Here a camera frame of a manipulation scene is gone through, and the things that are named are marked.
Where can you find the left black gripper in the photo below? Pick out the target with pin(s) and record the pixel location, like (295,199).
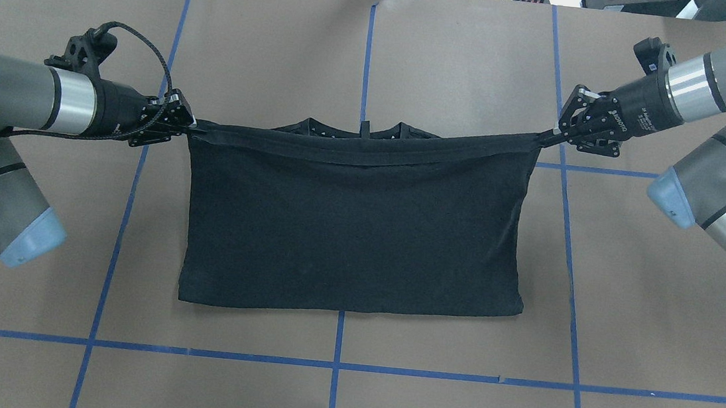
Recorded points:
(116,109)

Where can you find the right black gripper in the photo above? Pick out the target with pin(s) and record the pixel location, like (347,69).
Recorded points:
(642,109)

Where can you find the black t-shirt with logo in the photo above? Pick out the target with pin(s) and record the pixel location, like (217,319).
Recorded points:
(399,221)

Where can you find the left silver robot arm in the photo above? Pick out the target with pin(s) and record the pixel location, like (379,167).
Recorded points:
(67,97)

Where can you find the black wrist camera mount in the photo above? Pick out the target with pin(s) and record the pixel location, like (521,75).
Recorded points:
(654,55)

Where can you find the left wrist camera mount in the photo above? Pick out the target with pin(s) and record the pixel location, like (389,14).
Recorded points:
(84,54)

